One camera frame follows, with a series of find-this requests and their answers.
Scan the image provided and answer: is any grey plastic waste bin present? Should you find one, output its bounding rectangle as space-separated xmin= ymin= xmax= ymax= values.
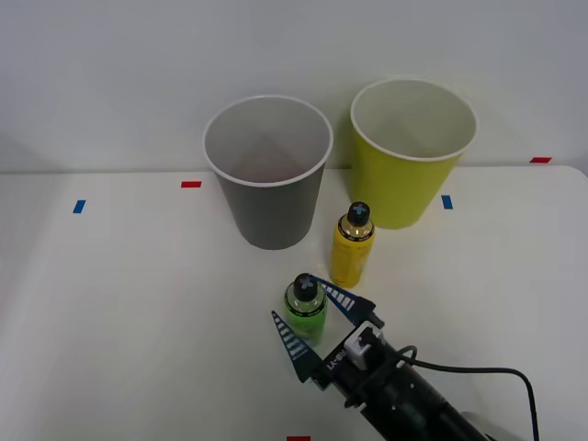
xmin=200 ymin=94 xmax=334 ymax=252

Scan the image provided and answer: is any yellow-green plastic waste bin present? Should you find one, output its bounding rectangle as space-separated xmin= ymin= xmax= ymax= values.
xmin=349 ymin=76 xmax=480 ymax=231

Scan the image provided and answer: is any yellow label plastic bottle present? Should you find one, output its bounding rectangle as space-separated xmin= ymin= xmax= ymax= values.
xmin=330 ymin=200 xmax=377 ymax=289

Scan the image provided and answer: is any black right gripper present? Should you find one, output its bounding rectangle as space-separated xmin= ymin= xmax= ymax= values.
xmin=270 ymin=274 xmax=406 ymax=407

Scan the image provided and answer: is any green plastic bottle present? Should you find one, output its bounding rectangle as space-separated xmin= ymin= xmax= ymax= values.
xmin=282 ymin=272 xmax=330 ymax=348

